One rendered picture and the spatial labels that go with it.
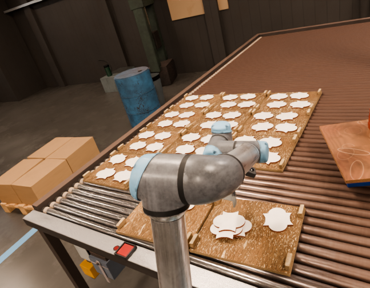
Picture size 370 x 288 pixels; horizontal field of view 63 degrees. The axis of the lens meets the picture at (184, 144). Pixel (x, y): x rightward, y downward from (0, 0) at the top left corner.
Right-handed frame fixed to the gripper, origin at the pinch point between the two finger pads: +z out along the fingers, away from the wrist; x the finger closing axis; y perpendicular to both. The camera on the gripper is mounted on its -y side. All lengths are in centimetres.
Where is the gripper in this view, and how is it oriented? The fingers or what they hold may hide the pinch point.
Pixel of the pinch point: (235, 195)
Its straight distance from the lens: 132.7
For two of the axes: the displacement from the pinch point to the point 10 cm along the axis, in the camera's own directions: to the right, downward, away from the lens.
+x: -1.2, 5.2, -8.5
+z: 1.8, 8.5, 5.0
